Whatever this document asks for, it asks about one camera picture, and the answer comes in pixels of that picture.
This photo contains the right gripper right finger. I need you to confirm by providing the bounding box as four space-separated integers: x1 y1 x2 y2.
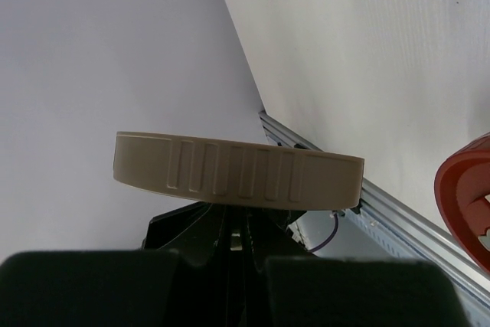
241 209 469 326

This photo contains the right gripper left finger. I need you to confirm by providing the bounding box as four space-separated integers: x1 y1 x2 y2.
1 202 228 326

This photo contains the brown round lid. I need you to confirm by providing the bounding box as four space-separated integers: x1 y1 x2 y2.
113 132 364 211

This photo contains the red round lid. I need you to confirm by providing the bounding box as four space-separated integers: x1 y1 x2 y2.
434 133 489 271

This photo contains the aluminium mounting rail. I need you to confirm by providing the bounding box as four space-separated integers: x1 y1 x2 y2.
258 110 490 305

